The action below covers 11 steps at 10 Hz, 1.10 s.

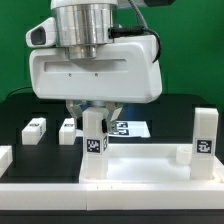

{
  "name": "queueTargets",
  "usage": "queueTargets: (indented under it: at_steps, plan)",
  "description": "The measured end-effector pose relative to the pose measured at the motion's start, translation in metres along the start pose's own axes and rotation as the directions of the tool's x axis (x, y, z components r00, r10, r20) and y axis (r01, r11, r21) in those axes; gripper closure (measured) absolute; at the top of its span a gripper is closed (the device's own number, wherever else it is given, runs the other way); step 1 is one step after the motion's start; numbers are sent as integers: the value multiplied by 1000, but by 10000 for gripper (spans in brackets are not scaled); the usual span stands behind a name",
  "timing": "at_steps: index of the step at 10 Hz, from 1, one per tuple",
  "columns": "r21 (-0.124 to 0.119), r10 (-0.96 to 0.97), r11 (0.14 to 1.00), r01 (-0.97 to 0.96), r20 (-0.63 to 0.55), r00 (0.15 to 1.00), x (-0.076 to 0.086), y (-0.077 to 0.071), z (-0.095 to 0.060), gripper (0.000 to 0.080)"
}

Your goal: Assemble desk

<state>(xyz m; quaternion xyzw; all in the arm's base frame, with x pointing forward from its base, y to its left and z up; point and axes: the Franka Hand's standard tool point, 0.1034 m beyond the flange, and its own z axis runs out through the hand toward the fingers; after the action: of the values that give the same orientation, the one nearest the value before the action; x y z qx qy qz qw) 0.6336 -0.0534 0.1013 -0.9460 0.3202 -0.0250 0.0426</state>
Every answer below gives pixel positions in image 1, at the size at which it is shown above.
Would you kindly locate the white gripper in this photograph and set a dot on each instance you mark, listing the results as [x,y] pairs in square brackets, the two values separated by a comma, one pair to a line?
[125,70]

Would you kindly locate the white desk top tray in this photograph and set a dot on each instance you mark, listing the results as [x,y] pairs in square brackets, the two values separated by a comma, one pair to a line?
[143,164]

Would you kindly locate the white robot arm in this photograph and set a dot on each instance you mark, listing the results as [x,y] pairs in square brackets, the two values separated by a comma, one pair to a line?
[84,25]

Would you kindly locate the fiducial marker sheet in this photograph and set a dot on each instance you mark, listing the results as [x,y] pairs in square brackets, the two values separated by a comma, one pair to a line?
[124,129]

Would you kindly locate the white left fence block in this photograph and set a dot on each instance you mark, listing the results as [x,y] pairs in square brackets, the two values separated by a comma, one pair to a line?
[6,158]

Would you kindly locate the white front fence rail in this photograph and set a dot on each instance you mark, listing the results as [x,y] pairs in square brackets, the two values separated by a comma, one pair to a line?
[195,195]

